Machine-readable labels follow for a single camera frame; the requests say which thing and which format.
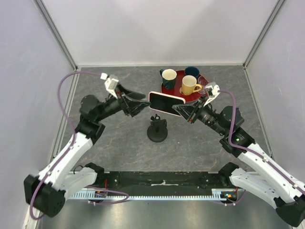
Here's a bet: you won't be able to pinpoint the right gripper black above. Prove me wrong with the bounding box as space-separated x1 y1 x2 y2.
173 94 227 135

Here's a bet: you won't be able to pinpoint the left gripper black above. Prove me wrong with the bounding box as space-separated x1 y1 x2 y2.
95 83 151 122

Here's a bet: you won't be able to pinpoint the phone with pink case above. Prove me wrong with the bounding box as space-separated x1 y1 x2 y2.
148 91 186 116

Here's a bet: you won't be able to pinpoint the black phone stand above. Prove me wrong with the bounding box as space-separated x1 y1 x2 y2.
147 114 168 143

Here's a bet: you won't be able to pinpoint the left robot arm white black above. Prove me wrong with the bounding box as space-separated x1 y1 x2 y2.
23 84 150 218

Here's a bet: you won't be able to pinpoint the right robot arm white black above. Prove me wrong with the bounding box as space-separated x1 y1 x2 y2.
173 101 305 227

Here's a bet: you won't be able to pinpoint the round red tray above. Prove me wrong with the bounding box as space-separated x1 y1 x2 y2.
161 70 207 103

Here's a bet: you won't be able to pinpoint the yellow mug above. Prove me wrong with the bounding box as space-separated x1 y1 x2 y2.
180 75 202 95

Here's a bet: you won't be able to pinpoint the clear glass cup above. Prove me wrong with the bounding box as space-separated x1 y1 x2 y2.
198 75 209 94

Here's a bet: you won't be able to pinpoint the green mug cream inside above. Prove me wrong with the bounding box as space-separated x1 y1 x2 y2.
160 69 177 90

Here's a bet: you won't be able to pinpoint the dark blue mug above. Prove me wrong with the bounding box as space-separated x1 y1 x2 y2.
184 66 200 79

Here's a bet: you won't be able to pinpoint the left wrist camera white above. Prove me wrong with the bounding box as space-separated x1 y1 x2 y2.
104 75 119 99

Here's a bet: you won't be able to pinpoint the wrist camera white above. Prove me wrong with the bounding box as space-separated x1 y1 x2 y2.
104 75 119 99
204 82 220 106

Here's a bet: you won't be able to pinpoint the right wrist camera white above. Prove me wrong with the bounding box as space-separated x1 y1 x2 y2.
204 82 220 106

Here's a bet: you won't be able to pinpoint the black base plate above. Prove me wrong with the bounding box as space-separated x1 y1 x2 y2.
93 171 235 197

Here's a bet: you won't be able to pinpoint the slotted cable duct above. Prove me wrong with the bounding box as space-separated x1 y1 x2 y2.
69 188 237 201

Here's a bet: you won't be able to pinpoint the left aluminium frame post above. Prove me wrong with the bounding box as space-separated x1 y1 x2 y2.
33 0 78 71

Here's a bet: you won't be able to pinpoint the aluminium frame post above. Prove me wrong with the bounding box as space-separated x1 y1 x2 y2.
243 0 286 70
33 0 78 71

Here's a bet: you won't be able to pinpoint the right aluminium frame post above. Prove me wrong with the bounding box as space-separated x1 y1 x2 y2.
243 0 286 70

